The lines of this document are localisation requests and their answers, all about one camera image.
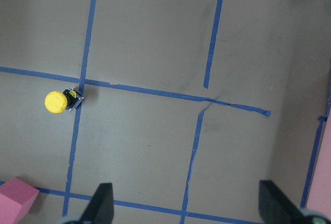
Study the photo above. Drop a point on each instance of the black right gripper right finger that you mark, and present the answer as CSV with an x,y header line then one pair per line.
x,y
275,207

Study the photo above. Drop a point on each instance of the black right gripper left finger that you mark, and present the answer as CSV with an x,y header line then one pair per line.
x,y
99,210

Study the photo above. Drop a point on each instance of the yellow push button switch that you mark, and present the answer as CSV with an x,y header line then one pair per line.
x,y
57,102

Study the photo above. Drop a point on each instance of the pink plastic bin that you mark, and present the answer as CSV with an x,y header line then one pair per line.
x,y
319,194

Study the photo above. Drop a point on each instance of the pink foam cube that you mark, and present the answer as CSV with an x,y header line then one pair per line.
x,y
17,198

